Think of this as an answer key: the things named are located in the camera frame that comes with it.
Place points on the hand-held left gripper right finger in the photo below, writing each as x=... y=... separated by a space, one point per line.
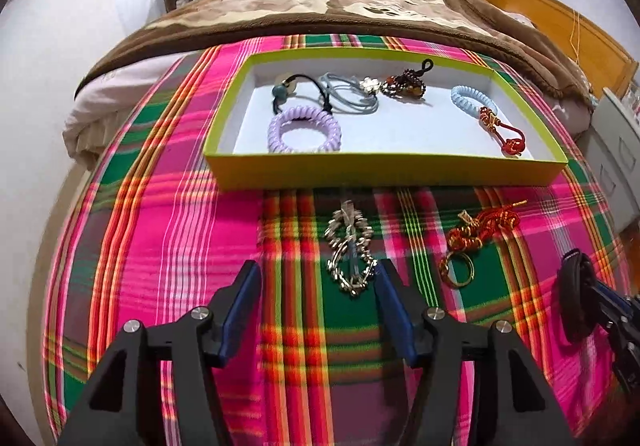
x=397 y=316

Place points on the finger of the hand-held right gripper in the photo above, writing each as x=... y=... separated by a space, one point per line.
x=611 y=297
x=629 y=356

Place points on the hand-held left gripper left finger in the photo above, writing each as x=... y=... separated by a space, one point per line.
x=240 y=311

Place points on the yellow-green cardboard box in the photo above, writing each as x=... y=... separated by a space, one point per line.
x=380 y=171

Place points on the pink plaid blanket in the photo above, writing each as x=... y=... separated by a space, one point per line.
x=165 y=246

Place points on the white nightstand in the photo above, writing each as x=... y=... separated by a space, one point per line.
x=617 y=151

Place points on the white bed sheet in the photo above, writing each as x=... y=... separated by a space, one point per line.
x=100 y=106

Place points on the wooden headboard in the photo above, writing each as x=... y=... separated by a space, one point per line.
x=550 y=26

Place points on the brown patterned blanket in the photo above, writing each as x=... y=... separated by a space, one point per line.
x=300 y=6

